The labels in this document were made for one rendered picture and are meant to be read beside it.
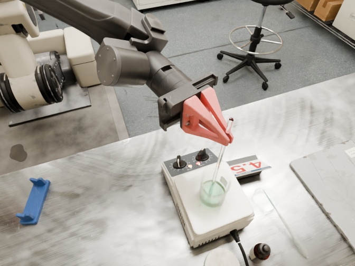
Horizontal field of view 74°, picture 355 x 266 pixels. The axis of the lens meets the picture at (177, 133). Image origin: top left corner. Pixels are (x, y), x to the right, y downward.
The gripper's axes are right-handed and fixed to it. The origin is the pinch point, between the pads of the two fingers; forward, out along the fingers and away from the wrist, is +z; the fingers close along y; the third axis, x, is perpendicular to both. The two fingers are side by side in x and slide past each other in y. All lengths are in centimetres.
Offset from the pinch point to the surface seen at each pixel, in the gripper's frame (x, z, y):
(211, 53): 102, -121, 119
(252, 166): 23.2, -0.1, 14.0
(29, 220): 24.9, -19.3, -32.7
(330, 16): 83, -81, 229
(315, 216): 25.5, 15.9, 17.5
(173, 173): 19.8, -8.3, -3.2
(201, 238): 19.1, 5.7, -6.9
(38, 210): 24.9, -20.3, -30.5
